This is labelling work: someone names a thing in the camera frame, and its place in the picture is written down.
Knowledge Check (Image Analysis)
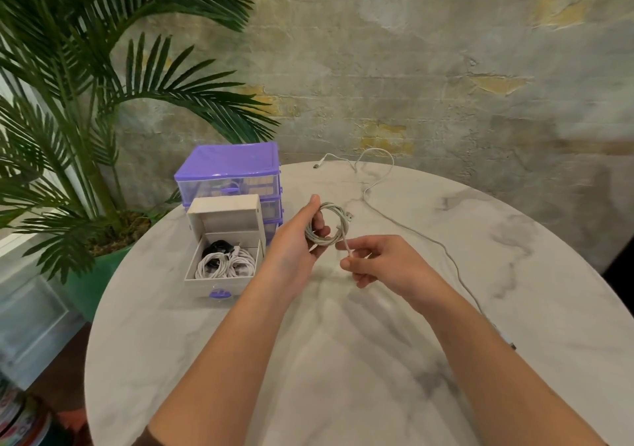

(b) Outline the purple plastic drawer organizer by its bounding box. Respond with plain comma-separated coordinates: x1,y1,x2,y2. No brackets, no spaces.
173,143,284,244

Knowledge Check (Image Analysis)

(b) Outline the green palm plant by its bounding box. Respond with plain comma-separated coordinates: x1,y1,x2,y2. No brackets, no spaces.
0,0,281,284

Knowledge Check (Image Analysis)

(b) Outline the person's left forearm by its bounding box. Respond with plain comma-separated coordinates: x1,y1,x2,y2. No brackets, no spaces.
147,262,299,446

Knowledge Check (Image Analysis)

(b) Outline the person's right hand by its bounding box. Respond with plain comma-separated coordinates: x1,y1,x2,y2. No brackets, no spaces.
335,235,433,309

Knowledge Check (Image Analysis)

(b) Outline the white cabinet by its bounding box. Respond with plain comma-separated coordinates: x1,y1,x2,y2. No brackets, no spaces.
0,233,86,393

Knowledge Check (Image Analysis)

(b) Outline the person's left hand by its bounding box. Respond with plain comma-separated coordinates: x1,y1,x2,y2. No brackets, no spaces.
262,194,332,298

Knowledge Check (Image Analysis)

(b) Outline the green plant pot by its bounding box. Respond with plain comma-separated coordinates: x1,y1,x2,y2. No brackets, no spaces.
63,240,152,323

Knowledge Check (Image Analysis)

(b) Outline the stack of colourful books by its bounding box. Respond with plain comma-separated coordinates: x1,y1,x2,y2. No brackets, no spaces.
0,376,53,446

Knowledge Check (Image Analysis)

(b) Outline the person's right forearm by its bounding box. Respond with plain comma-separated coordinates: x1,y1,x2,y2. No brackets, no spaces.
410,275,611,446

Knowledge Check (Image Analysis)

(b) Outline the long white charging cable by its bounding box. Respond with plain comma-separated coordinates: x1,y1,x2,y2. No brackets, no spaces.
313,148,517,351

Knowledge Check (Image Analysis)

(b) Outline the white drawer with purple handle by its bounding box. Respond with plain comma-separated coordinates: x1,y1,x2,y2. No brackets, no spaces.
184,194,266,303

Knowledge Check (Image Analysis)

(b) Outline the coiled black cable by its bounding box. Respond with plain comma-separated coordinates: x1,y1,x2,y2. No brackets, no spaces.
200,240,237,261

